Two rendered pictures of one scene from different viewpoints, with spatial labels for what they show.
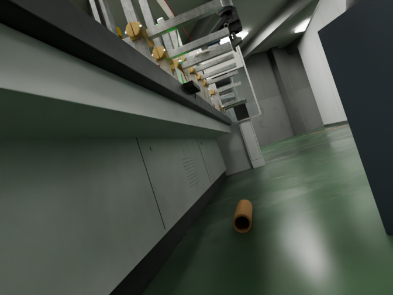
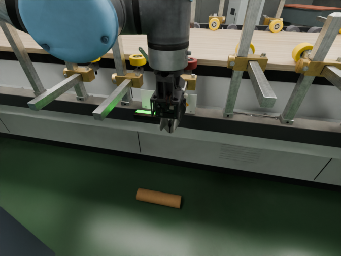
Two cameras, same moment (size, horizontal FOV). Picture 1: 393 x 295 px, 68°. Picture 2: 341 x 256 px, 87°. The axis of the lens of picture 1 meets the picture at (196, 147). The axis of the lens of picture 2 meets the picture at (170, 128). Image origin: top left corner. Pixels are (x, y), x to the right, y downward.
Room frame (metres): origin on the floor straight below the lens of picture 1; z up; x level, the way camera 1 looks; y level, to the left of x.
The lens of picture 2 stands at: (1.46, -0.77, 1.17)
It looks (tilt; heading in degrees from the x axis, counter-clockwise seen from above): 39 degrees down; 90
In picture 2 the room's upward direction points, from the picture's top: straight up
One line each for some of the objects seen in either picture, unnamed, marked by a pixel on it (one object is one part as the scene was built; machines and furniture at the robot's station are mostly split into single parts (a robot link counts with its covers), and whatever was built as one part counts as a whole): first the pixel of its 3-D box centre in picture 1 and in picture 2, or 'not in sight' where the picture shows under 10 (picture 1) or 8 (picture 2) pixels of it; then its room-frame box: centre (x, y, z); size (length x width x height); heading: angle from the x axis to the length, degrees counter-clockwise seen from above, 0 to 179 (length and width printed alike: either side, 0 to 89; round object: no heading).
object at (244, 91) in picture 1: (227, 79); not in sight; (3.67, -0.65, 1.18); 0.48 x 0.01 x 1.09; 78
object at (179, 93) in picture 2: (230, 21); (168, 91); (1.45, -0.36, 0.97); 0.09 x 0.08 x 0.12; 78
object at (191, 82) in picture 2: (176, 67); (180, 81); (1.50, -0.03, 0.84); 0.14 x 0.06 x 0.05; 168
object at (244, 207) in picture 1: (243, 214); (159, 197); (1.38, -0.11, 0.04); 0.30 x 0.08 x 0.08; 168
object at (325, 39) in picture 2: (194, 80); (302, 86); (1.97, -0.13, 0.87); 0.04 x 0.04 x 0.48; 78
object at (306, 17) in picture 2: not in sight; (302, 21); (5.26, 5.15, 0.37); 1.37 x 0.71 x 0.74; 109
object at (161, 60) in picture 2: (224, 7); (169, 57); (1.46, -0.36, 1.05); 0.10 x 0.09 x 0.05; 168
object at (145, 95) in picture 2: (184, 81); (167, 101); (1.45, -0.05, 0.75); 0.26 x 0.01 x 0.10; 168
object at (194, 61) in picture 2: not in sight; (188, 70); (1.54, 0.07, 0.85); 0.08 x 0.08 x 0.11
